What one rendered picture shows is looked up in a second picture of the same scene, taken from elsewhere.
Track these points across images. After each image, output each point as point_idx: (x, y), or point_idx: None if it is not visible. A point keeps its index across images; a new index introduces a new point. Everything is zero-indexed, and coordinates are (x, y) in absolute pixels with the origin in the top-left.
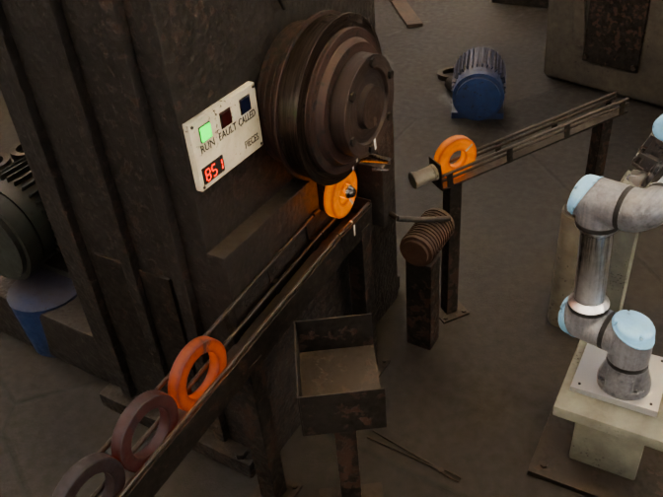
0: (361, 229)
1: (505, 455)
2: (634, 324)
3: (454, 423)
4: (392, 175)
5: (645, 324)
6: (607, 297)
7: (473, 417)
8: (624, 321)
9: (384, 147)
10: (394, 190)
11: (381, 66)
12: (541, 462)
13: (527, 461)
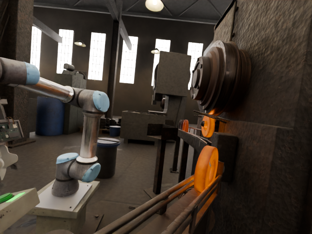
0: (200, 148)
1: (113, 220)
2: (68, 154)
3: (137, 228)
4: (215, 144)
5: (62, 155)
6: (77, 158)
7: (129, 233)
8: (73, 154)
9: (256, 155)
10: (259, 219)
11: (200, 61)
12: (98, 215)
13: (103, 220)
